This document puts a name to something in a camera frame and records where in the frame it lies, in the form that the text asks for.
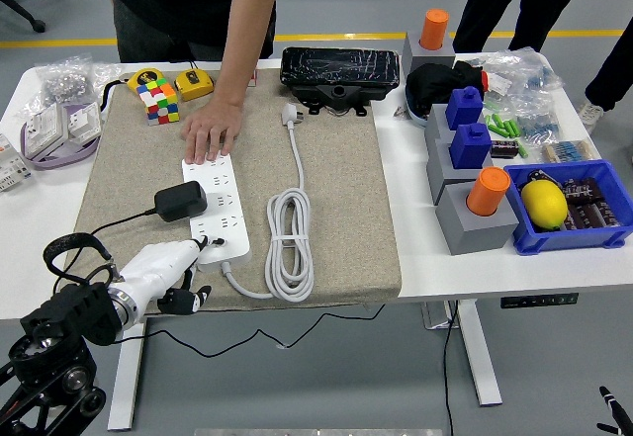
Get person's left hand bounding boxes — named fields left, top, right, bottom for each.
left=179, top=97, right=243, bottom=165

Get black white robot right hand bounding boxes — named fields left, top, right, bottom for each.
left=596, top=385, right=632, bottom=436

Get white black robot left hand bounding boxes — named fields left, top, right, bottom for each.
left=117, top=235, right=228, bottom=318

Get black power adapter plug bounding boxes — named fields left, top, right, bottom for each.
left=152, top=180, right=209, bottom=223

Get white power strip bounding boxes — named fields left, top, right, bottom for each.
left=181, top=154, right=253, bottom=273

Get square yellow tape measure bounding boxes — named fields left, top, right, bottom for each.
left=168, top=57, right=216, bottom=103

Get round yellow tape measure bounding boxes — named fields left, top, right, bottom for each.
left=100, top=66, right=165, bottom=113

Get white table leg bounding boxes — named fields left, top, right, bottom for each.
left=454, top=300, right=503, bottom=407
left=106, top=321, right=148, bottom=432

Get empty clear plastic bag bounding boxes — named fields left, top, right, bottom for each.
left=91, top=61, right=126, bottom=94

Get white socket box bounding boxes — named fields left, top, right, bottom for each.
left=23, top=104, right=70, bottom=159
left=66, top=102, right=104, bottom=142

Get grey-brown mat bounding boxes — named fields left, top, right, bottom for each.
left=61, top=67, right=403, bottom=317

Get black desk control panel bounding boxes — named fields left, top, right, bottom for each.
left=499, top=292, right=580, bottom=310

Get black plastic-wrapped device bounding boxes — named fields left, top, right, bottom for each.
left=279, top=45, right=401, bottom=117

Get purple tray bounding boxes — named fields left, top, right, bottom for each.
left=19, top=103, right=104, bottom=170

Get clear bag metal screws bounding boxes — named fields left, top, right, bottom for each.
left=34, top=53, right=98, bottom=106

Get white circuit breaker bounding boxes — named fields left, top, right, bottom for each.
left=0, top=132, right=33, bottom=194

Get blue plastic bin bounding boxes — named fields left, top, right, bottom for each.
left=502, top=158, right=633, bottom=257

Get dark brown capacitor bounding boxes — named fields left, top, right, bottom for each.
left=563, top=202, right=597, bottom=232
left=562, top=176, right=605, bottom=205
left=489, top=139, right=520, bottom=159
left=592, top=201, right=623, bottom=229

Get white bowl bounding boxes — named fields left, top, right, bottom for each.
left=404, top=97, right=430, bottom=129

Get grey under-desk box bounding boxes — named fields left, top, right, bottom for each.
left=420, top=301, right=461, bottom=331

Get black cloth bundle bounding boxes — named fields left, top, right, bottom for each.
left=405, top=59, right=489, bottom=119

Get yellow lemon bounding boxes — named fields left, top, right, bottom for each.
left=520, top=179, right=569, bottom=232

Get orange cylinder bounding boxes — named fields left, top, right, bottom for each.
left=418, top=8, right=450, bottom=52
left=466, top=166, right=511, bottom=218

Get black metal clip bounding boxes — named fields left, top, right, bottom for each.
left=525, top=168, right=563, bottom=190

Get blue block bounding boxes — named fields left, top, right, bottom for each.
left=444, top=85, right=484, bottom=131
left=448, top=122, right=494, bottom=169

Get clear bag taped resistors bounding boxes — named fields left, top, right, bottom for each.
left=538, top=137, right=602, bottom=164

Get clear bag blue components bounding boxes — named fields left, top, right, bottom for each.
left=511, top=94, right=565, bottom=143
left=474, top=47, right=565, bottom=101

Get black adapter cord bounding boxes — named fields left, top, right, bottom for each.
left=51, top=208, right=388, bottom=359

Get white power strip cable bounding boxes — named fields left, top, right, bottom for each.
left=221, top=101, right=317, bottom=304

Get black hanging cable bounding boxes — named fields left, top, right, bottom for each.
left=442, top=301, right=461, bottom=436

